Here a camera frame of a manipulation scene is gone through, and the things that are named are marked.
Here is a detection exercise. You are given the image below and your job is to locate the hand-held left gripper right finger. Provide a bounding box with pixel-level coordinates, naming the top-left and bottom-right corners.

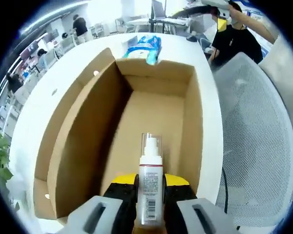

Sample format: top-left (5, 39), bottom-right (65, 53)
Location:
top-left (163, 173), bottom-right (240, 234)

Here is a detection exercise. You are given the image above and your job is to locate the brown cardboard shoe box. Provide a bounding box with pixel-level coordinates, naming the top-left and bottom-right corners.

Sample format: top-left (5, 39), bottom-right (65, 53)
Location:
top-left (33, 47), bottom-right (223, 220)

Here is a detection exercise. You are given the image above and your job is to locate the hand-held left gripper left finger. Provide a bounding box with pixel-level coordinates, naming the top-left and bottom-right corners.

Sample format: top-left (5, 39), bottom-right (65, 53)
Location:
top-left (63, 172), bottom-right (139, 234)

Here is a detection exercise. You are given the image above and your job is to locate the black cable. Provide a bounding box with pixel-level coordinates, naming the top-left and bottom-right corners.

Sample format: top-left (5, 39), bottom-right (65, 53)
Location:
top-left (221, 167), bottom-right (230, 216)

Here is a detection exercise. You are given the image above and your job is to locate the grey mesh office chair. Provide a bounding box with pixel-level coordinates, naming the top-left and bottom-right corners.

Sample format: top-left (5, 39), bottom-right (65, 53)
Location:
top-left (213, 52), bottom-right (293, 230)

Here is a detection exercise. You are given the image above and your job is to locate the white spray bottle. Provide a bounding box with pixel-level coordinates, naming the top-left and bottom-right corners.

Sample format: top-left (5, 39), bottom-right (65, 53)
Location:
top-left (134, 132), bottom-right (165, 225)

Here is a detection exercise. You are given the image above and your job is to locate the green potted plant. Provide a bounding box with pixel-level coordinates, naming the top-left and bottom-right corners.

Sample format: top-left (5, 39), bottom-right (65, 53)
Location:
top-left (0, 133), bottom-right (14, 182)

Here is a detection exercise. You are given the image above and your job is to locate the blue soft tissue packet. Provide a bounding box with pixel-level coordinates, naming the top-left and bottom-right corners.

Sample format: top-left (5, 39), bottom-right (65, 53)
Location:
top-left (126, 35), bottom-right (162, 66)

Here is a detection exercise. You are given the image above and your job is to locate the person's beige shirt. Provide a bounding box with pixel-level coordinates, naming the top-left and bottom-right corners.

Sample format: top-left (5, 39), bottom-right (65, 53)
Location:
top-left (258, 36), bottom-right (293, 132)

